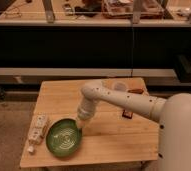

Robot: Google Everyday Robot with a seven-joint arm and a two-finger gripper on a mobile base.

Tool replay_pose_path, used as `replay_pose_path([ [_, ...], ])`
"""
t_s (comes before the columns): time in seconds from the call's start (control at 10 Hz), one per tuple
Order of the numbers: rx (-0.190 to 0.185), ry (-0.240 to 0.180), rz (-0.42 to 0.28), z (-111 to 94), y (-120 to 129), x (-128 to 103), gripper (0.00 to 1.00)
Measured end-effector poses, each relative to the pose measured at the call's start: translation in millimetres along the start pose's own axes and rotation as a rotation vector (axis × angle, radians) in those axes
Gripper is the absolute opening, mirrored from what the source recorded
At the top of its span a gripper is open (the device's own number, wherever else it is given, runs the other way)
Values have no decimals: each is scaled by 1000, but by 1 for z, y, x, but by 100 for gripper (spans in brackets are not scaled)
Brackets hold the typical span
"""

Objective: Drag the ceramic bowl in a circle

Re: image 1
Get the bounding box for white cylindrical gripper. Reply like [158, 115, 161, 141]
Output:
[76, 100, 96, 128]

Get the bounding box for green ceramic bowl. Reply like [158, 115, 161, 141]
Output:
[46, 118, 82, 157]

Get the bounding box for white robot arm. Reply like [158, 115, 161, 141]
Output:
[76, 80, 191, 171]

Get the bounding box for wooden table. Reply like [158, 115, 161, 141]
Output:
[20, 80, 158, 168]

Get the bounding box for translucent plastic cup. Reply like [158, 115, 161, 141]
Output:
[113, 82, 127, 91]

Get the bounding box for dark rectangular box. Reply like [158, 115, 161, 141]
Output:
[122, 110, 133, 119]

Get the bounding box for white power strip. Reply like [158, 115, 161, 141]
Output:
[28, 115, 49, 144]

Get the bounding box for brown flat object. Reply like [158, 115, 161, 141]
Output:
[128, 89, 144, 94]

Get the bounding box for small white plug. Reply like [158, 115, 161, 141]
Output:
[27, 145, 35, 154]

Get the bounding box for long workbench shelf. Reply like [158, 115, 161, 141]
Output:
[0, 68, 176, 84]

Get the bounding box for cluttered tray on bench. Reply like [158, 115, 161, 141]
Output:
[102, 0, 164, 18]

